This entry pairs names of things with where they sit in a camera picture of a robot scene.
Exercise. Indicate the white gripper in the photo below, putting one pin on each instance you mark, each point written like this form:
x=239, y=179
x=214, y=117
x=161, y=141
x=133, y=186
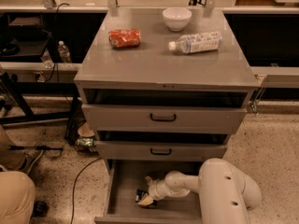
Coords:
x=155, y=189

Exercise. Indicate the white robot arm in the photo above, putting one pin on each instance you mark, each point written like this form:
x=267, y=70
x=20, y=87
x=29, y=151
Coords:
x=226, y=194

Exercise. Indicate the grey open bottom drawer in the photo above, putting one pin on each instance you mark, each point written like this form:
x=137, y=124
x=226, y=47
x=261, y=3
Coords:
x=127, y=177

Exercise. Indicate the grey middle drawer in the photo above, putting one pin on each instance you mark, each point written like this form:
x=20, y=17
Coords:
x=149, y=151

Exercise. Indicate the grey top drawer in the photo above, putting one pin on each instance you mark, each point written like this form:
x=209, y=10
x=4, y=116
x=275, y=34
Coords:
x=163, y=119

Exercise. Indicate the grey metal drawer cabinet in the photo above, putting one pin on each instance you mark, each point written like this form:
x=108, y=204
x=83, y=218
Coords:
x=153, y=75

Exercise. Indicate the green can on floor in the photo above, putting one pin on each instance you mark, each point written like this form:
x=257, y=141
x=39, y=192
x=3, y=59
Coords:
x=85, y=142

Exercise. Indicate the dark shoe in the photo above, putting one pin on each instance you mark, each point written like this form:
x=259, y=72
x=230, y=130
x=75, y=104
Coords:
x=40, y=209

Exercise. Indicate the person leg khaki trousers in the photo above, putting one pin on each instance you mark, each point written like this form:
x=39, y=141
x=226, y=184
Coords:
x=17, y=190

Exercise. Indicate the crushed orange soda can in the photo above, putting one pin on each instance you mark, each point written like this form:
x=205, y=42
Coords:
x=124, y=38

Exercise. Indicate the small water bottle background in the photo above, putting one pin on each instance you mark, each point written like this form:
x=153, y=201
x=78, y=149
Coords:
x=64, y=52

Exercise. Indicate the clear plastic water bottle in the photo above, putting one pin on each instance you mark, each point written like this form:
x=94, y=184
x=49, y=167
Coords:
x=187, y=44

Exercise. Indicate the white ceramic bowl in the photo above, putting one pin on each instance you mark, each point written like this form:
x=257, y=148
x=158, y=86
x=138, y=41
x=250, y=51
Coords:
x=176, y=18

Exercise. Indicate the black stand frame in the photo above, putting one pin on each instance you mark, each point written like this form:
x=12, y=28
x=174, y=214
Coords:
x=19, y=79

